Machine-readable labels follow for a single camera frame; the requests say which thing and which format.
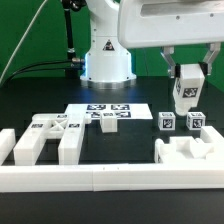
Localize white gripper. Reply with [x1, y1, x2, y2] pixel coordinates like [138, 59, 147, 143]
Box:
[118, 0, 224, 78]

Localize white chair seat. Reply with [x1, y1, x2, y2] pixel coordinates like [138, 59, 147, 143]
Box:
[154, 136, 224, 164]

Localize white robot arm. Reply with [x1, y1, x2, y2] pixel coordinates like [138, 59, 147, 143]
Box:
[86, 0, 224, 64]

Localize right white tagged cube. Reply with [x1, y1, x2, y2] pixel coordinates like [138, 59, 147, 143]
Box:
[186, 112, 206, 130]

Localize white tagged cube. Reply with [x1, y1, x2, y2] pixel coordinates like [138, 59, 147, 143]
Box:
[158, 112, 176, 131]
[186, 112, 206, 130]

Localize left white tagged cube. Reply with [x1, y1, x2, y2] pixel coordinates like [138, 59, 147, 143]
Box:
[158, 112, 176, 131]

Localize white tag base sheet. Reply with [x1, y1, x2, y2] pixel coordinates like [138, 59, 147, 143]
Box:
[65, 103, 153, 120]

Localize black camera stand pole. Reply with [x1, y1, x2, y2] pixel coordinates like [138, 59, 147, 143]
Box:
[60, 0, 87, 79]

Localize white chair back frame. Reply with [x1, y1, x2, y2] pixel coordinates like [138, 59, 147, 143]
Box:
[13, 114, 91, 166]

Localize black cables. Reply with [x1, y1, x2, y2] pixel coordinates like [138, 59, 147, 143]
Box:
[4, 58, 85, 85]

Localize grey white cable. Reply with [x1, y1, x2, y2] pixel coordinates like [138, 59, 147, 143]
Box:
[0, 0, 50, 88]

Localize white U-shaped obstacle frame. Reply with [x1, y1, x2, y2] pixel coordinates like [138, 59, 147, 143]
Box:
[0, 126, 224, 192]

